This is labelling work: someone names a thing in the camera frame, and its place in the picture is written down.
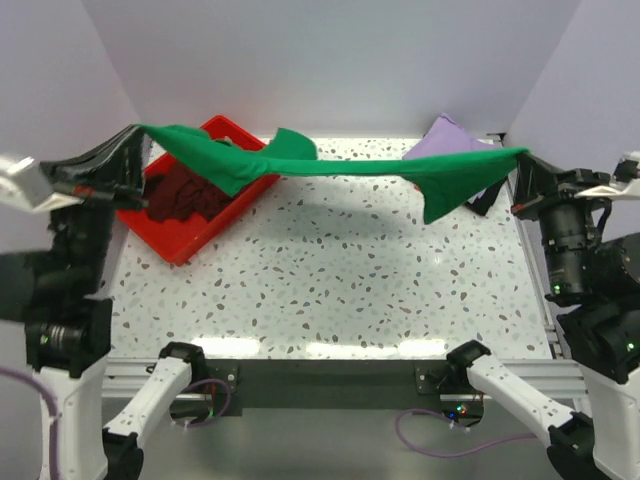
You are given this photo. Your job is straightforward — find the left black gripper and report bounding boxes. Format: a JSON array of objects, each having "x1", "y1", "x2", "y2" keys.
[{"x1": 42, "y1": 120, "x2": 151, "y2": 290}]

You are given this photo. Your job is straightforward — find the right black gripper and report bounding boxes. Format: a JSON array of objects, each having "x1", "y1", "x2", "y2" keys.
[{"x1": 507, "y1": 148, "x2": 617, "y2": 294}]

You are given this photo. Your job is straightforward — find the green t shirt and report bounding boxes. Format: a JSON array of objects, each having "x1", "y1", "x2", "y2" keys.
[{"x1": 141, "y1": 124, "x2": 529, "y2": 224}]

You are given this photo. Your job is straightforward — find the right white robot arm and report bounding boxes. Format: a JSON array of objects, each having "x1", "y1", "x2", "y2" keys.
[{"x1": 445, "y1": 152, "x2": 639, "y2": 479}]

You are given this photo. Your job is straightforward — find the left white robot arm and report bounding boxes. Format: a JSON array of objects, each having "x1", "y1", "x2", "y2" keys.
[{"x1": 1, "y1": 125, "x2": 207, "y2": 479}]

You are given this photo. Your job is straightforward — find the folded black t shirt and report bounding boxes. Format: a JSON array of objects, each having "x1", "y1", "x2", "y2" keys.
[{"x1": 464, "y1": 177, "x2": 507, "y2": 217}]

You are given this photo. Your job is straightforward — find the dark red t shirt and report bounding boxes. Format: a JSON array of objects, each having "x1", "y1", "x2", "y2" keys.
[{"x1": 144, "y1": 156, "x2": 248, "y2": 223}]

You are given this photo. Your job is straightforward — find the red plastic bin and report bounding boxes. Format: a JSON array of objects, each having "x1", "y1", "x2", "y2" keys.
[{"x1": 117, "y1": 115, "x2": 279, "y2": 266}]

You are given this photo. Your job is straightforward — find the folded lilac t shirt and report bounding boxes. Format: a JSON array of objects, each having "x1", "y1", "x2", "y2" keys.
[{"x1": 402, "y1": 114, "x2": 499, "y2": 160}]

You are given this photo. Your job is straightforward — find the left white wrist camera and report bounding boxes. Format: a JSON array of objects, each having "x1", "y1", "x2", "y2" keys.
[{"x1": 0, "y1": 154, "x2": 82, "y2": 214}]

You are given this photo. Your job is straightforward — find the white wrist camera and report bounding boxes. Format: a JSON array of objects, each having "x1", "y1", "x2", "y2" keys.
[
  {"x1": 575, "y1": 150, "x2": 640, "y2": 201},
  {"x1": 0, "y1": 154, "x2": 82, "y2": 214}
]

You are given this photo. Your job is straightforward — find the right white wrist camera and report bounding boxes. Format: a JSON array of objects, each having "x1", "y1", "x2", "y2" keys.
[{"x1": 575, "y1": 150, "x2": 640, "y2": 201}]

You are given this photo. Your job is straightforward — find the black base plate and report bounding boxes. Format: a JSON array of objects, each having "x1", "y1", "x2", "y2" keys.
[{"x1": 207, "y1": 359, "x2": 471, "y2": 415}]

